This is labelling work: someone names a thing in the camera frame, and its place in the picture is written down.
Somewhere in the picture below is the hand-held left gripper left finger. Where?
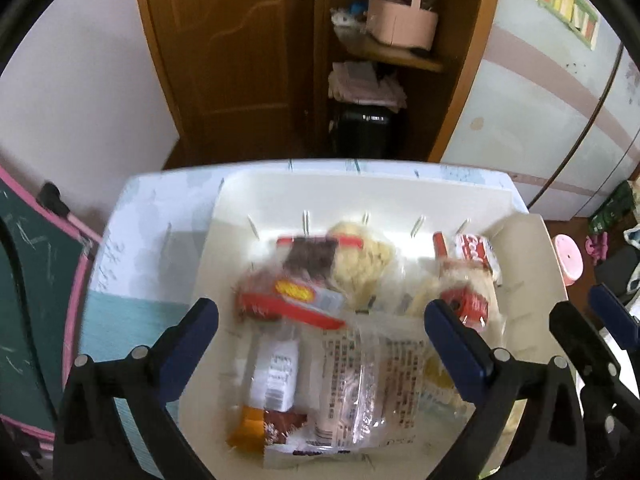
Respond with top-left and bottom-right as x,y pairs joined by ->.
52,297 -> 221,480

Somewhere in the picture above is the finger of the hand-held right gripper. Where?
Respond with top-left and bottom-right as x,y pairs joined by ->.
549,301 -> 626,441
587,284 -> 640,351

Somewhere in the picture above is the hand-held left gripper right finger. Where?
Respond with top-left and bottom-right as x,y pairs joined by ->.
424,298 -> 586,480

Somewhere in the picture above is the large yellow puffed cake packet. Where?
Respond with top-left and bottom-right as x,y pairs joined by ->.
422,350 -> 523,436

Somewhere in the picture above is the tan wafer packet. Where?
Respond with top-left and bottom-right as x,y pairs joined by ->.
432,259 -> 503,313

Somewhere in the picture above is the red-edged nut cluster packet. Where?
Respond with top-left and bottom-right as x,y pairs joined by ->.
235,267 -> 348,331

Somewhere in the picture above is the red snowflake snack packet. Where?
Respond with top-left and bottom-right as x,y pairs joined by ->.
225,320 -> 311,456

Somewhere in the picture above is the clear printed bread packet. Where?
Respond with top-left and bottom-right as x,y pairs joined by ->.
262,310 -> 438,470

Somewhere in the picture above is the small yellow puffed cake packet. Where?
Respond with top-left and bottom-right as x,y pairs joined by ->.
325,220 -> 401,311

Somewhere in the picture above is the dark chocolate snack packet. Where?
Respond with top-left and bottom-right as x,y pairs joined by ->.
276,232 -> 363,281

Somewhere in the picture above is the white plastic bin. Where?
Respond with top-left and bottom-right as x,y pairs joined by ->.
172,167 -> 571,480

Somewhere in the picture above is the pink toy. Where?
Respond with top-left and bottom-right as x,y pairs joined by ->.
582,232 -> 611,263

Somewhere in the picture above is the pink stool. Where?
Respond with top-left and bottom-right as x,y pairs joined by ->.
552,232 -> 585,286

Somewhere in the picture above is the green packet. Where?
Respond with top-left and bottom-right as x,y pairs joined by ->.
587,180 -> 636,233

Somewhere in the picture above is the black trash can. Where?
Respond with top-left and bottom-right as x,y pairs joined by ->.
330,102 -> 406,158

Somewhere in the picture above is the wooden door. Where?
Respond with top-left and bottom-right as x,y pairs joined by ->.
132,0 -> 321,166

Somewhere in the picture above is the stack of folded cloths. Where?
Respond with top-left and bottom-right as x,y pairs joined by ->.
327,60 -> 408,111

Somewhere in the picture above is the wooden shelf unit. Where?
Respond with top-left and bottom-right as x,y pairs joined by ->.
310,0 -> 506,163

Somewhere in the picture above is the pink basket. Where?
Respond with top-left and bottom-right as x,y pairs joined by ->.
365,0 -> 440,51

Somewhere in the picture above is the small blue object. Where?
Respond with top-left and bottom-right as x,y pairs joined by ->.
331,2 -> 368,41

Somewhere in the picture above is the green chalkboard with pink frame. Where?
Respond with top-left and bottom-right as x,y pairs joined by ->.
0,165 -> 103,453

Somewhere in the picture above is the wall poster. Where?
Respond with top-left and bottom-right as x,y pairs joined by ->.
530,0 -> 601,51

